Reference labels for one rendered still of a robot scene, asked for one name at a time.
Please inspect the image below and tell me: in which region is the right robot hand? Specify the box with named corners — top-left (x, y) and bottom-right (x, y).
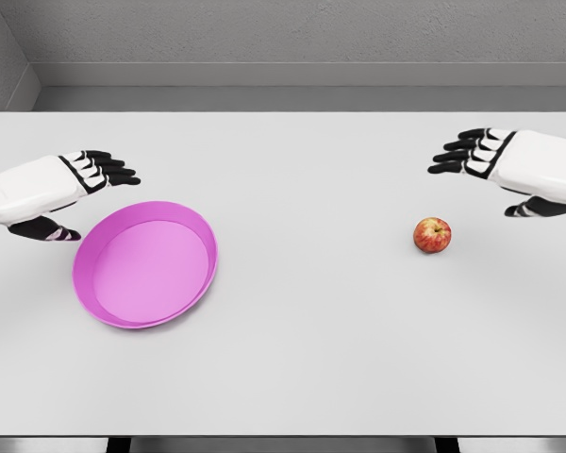
top-left (427, 126), bottom-right (566, 219)

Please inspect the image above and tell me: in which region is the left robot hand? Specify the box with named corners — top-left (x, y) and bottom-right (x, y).
top-left (0, 150), bottom-right (142, 243)

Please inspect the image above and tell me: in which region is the red yellow apple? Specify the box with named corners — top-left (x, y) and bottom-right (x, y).
top-left (413, 217), bottom-right (453, 255)

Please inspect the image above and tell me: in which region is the pink round plate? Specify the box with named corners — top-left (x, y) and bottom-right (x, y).
top-left (72, 200), bottom-right (219, 331)

